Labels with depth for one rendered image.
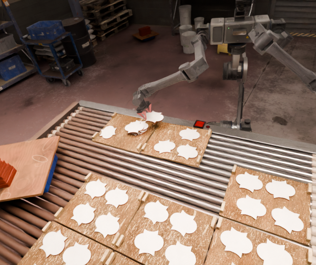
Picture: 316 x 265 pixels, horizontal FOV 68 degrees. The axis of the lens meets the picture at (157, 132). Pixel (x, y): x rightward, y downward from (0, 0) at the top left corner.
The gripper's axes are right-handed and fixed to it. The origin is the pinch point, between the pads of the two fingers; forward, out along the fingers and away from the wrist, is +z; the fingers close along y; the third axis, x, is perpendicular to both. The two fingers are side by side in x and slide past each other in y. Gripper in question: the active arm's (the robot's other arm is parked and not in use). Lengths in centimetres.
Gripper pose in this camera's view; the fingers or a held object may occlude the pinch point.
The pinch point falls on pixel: (147, 115)
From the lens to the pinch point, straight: 175.7
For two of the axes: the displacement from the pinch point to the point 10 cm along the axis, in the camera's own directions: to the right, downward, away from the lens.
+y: -4.0, 6.5, -6.5
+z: 3.8, 7.6, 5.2
